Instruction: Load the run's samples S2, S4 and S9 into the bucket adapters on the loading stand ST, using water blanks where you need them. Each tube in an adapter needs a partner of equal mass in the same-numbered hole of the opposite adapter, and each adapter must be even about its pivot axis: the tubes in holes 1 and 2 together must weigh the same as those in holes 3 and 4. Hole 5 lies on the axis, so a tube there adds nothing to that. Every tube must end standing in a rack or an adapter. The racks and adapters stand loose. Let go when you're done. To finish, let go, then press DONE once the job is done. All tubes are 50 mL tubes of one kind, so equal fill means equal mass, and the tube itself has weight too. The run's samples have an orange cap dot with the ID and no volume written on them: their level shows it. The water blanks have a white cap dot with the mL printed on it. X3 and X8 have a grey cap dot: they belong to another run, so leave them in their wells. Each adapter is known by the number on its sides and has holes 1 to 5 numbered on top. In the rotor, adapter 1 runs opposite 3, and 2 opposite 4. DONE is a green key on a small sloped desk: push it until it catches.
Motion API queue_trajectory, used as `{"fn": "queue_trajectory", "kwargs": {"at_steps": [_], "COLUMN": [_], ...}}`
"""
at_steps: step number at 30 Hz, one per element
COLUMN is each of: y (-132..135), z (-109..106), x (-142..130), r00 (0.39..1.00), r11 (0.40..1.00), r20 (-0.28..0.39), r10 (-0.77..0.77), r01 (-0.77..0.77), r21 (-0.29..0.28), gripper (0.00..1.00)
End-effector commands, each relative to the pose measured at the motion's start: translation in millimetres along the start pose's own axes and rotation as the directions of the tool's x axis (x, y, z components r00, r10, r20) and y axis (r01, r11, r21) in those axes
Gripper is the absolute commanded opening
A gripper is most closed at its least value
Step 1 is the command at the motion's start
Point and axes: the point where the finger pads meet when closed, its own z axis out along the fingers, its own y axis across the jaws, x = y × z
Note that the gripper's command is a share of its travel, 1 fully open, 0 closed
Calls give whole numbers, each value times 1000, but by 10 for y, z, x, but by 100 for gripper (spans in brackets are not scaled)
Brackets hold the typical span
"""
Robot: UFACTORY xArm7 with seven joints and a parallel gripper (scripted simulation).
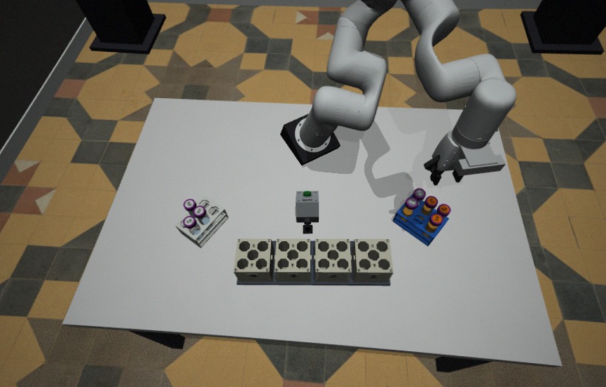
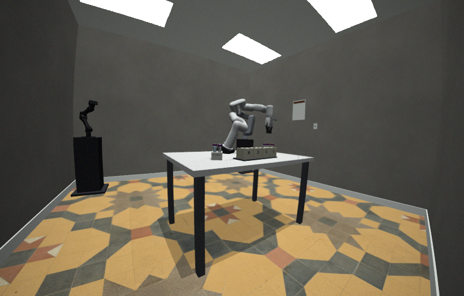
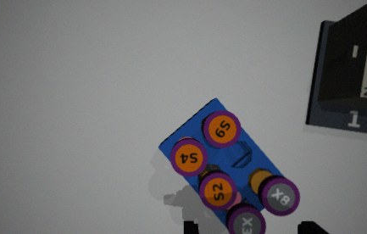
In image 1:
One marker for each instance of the blue tube rack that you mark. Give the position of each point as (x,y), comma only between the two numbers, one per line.
(416,226)

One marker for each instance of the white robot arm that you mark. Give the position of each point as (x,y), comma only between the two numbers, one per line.
(479,76)

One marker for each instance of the beige bucket adapter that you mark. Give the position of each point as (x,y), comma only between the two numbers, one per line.
(332,255)
(366,250)
(253,265)
(292,260)

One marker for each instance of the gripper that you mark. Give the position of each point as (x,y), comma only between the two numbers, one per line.
(444,158)

